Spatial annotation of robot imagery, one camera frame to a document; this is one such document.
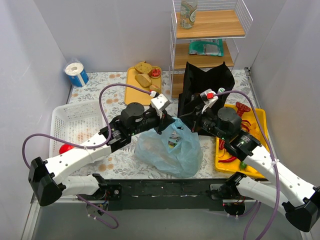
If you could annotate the red toy lobster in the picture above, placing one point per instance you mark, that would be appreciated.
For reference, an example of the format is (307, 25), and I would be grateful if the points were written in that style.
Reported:
(241, 109)

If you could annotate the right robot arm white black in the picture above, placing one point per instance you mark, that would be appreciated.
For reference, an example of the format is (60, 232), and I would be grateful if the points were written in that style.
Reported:
(295, 198)

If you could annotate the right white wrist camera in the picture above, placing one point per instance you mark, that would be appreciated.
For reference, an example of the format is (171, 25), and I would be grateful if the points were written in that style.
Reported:
(209, 98)

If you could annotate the yellow tray with vegetables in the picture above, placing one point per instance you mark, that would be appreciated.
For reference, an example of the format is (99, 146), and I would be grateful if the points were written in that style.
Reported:
(221, 153)

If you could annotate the green snack packet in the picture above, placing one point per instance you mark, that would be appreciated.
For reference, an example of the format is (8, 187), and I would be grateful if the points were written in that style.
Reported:
(208, 47)

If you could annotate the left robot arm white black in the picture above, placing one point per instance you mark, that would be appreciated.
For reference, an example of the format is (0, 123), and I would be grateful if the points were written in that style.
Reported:
(52, 178)

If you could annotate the clear glass bottle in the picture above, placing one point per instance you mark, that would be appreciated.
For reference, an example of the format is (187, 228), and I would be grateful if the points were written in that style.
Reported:
(188, 10)

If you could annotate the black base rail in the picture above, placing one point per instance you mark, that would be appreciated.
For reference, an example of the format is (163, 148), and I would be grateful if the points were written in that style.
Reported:
(161, 194)

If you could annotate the green cucumber toy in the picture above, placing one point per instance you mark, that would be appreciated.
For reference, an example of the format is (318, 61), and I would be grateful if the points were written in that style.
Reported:
(242, 166)

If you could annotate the small bread bun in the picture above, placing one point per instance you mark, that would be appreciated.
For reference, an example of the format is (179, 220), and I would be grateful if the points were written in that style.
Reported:
(155, 88)

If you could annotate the light blue plastic bag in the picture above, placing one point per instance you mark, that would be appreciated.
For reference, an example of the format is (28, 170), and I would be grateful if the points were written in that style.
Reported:
(177, 151)

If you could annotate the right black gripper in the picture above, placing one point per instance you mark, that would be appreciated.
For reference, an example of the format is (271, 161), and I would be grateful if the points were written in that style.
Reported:
(197, 117)

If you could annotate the red chili pepper toy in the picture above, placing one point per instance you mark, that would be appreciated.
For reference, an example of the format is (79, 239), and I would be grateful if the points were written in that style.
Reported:
(228, 160)

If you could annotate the orange bread tray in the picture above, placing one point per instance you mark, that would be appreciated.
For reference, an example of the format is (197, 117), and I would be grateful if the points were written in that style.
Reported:
(134, 96)

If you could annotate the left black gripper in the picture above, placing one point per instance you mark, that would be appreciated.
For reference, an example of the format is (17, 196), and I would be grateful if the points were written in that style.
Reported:
(163, 122)

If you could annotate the green label water bottle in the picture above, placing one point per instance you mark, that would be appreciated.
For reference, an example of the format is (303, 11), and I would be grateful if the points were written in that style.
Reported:
(221, 90)

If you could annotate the red apple toy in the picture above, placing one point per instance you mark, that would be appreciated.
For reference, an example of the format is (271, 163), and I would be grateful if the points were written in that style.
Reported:
(64, 148)

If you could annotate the toilet paper roll blue pack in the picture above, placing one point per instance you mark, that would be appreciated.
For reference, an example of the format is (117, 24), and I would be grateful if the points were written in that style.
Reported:
(76, 73)

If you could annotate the white plastic basket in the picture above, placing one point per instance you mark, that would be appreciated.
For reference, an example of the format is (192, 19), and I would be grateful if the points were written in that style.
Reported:
(77, 122)

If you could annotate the black fabric grocery bag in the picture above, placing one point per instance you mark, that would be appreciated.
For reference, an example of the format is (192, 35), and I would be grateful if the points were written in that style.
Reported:
(196, 81)

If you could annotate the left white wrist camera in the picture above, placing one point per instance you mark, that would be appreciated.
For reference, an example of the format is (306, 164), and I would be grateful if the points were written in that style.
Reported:
(159, 102)

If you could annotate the oval bread loaf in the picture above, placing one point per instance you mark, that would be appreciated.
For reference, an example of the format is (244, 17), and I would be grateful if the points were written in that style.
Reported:
(144, 80)

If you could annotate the round brown bread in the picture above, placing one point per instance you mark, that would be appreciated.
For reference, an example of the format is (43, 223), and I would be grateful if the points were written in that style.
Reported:
(143, 68)

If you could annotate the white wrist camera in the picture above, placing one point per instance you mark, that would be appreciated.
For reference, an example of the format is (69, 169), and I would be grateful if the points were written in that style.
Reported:
(209, 98)
(159, 102)

